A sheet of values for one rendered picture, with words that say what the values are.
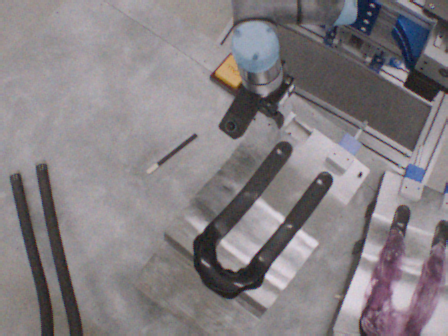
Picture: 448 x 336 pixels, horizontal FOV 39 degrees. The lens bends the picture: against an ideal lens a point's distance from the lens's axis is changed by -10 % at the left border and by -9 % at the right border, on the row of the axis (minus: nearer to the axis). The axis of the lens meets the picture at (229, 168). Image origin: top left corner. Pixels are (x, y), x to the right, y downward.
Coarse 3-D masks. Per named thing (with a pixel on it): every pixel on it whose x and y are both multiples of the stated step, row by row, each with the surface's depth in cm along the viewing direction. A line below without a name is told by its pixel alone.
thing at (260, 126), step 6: (282, 102) 141; (258, 114) 139; (258, 120) 138; (264, 120) 138; (252, 126) 139; (258, 126) 138; (264, 126) 138; (270, 126) 138; (252, 132) 143; (258, 132) 140; (264, 132) 138; (270, 132) 138; (276, 132) 143; (264, 138) 141; (270, 138) 141
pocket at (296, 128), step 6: (294, 120) 147; (288, 126) 147; (294, 126) 148; (300, 126) 148; (306, 126) 146; (288, 132) 147; (294, 132) 147; (300, 132) 147; (306, 132) 147; (312, 132) 146; (300, 138) 147; (306, 138) 147
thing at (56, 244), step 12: (36, 168) 149; (48, 180) 147; (48, 192) 145; (48, 204) 143; (48, 216) 142; (48, 228) 141; (60, 240) 140; (60, 252) 138; (60, 264) 136; (60, 276) 135; (60, 288) 134; (72, 288) 135; (72, 300) 132
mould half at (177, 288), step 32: (256, 160) 143; (288, 160) 143; (320, 160) 143; (224, 192) 141; (288, 192) 141; (352, 192) 141; (192, 224) 134; (256, 224) 138; (320, 224) 140; (160, 256) 140; (192, 256) 135; (224, 256) 133; (288, 256) 135; (160, 288) 138; (192, 288) 138; (192, 320) 136; (224, 320) 136; (256, 320) 136
